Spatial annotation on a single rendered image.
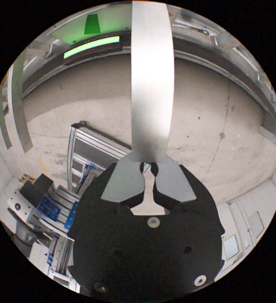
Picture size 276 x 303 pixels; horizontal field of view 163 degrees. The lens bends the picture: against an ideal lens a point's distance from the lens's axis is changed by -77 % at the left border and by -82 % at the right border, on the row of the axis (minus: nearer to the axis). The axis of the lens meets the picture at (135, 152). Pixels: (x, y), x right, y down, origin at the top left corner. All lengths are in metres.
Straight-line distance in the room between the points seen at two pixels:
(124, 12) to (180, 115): 0.94
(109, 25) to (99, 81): 0.80
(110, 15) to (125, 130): 0.93
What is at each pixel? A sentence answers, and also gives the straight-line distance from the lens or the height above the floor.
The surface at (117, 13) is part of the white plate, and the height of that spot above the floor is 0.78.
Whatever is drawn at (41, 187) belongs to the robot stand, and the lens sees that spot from 0.56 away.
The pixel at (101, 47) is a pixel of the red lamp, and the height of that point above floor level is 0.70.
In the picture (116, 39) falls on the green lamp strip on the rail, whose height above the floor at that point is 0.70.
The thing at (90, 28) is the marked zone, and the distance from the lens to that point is 0.30.
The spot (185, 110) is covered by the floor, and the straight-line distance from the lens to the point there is 1.03.
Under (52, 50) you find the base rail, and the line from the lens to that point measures 0.40.
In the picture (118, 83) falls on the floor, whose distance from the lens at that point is 0.97.
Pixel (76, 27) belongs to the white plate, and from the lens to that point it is 0.29.
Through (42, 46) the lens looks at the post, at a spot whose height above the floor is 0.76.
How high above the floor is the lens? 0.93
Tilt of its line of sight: 59 degrees down
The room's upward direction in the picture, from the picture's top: 174 degrees counter-clockwise
